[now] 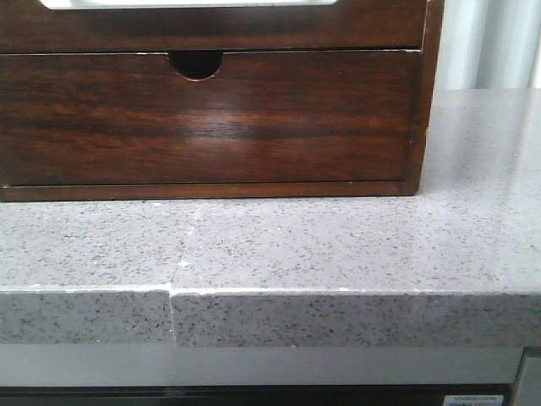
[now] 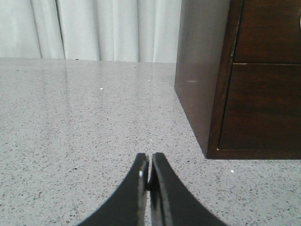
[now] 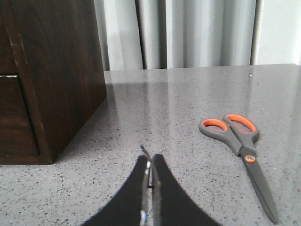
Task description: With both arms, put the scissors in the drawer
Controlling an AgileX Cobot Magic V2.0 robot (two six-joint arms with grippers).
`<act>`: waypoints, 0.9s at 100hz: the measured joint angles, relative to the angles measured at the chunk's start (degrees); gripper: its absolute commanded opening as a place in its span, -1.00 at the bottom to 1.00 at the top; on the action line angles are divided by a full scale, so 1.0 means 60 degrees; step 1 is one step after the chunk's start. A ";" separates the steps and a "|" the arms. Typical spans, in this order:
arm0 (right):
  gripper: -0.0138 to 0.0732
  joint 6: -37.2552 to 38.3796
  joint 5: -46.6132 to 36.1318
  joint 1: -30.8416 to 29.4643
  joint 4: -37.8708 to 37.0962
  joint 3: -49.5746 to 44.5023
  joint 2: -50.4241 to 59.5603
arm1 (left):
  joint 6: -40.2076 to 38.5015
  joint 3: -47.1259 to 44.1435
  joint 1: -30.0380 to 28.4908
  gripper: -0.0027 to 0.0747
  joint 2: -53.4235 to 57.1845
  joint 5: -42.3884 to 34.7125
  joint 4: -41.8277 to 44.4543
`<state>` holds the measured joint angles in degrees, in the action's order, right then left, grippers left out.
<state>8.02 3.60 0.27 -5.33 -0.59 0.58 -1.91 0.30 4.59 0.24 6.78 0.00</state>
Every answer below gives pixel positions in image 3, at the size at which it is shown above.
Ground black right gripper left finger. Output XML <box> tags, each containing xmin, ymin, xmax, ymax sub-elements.
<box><xmin>83</xmin><ymin>155</ymin><xmax>147</xmax><ymax>226</ymax></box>

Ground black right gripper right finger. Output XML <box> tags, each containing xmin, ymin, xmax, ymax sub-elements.
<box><xmin>152</xmin><ymin>154</ymin><xmax>219</xmax><ymax>226</ymax></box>

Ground grey orange scissors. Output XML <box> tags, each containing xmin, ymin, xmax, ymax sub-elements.
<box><xmin>198</xmin><ymin>114</ymin><xmax>278</xmax><ymax>225</ymax></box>

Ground wooden drawer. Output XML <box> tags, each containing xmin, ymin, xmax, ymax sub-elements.
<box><xmin>0</xmin><ymin>15</ymin><xmax>17</xmax><ymax>75</ymax></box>
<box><xmin>0</xmin><ymin>75</ymin><xmax>38</xmax><ymax>156</ymax></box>

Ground dark wooden drawer cabinet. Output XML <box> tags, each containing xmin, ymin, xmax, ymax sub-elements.
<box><xmin>0</xmin><ymin>0</ymin><xmax>106</xmax><ymax>164</ymax></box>

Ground grey pleated curtain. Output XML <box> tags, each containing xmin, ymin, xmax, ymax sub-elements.
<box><xmin>94</xmin><ymin>0</ymin><xmax>301</xmax><ymax>71</ymax></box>

